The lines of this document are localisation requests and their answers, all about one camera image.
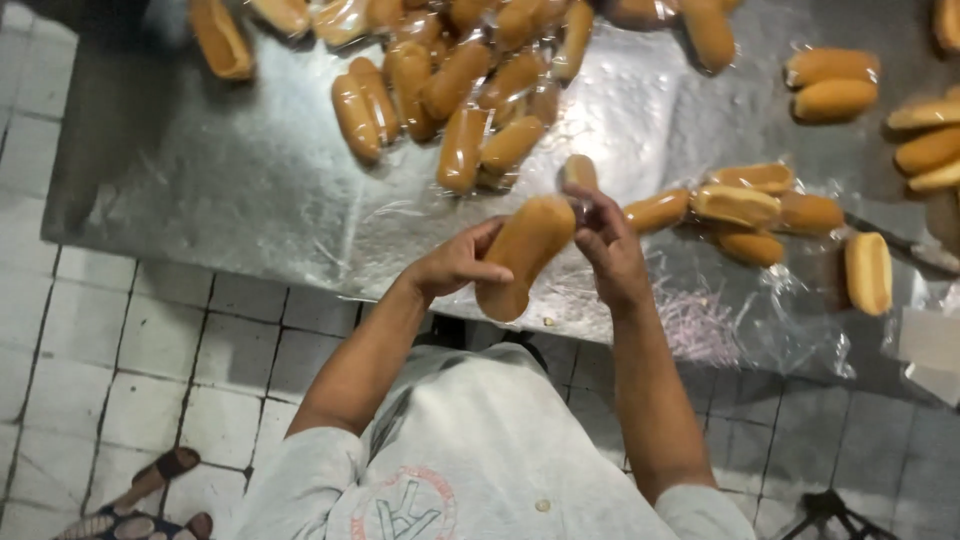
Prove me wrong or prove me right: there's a golden bread roll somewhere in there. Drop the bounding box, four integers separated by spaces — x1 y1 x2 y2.
933 0 960 54
893 126 960 177
844 231 894 317
776 192 846 237
886 99 960 132
474 195 577 324
690 184 783 230
792 78 879 125
712 230 786 269
907 159 960 195
783 48 882 89
622 188 692 234
708 163 795 196
558 153 600 195

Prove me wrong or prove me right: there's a person's right hand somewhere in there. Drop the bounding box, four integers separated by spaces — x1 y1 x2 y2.
561 184 655 310

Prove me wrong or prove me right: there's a heap of clear plastic bags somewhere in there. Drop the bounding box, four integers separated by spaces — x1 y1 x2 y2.
742 262 858 381

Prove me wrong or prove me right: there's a knife with dark handle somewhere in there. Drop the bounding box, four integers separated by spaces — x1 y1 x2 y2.
844 213 960 274

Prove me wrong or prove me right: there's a person's white printed shirt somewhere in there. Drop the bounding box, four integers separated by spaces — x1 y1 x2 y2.
228 342 757 540

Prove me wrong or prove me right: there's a person's left hand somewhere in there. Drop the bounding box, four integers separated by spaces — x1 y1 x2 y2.
403 216 516 303

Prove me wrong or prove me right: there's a white paper sheet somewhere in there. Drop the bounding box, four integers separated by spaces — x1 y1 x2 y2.
897 306 960 408

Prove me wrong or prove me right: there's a black tripod stand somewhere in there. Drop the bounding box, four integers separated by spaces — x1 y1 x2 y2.
780 489 901 540

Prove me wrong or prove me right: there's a pile of bagged bread rolls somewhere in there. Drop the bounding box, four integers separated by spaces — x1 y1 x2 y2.
187 0 745 198

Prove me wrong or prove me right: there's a bundle of pink twist ties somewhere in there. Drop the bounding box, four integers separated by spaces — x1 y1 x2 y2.
651 277 751 369

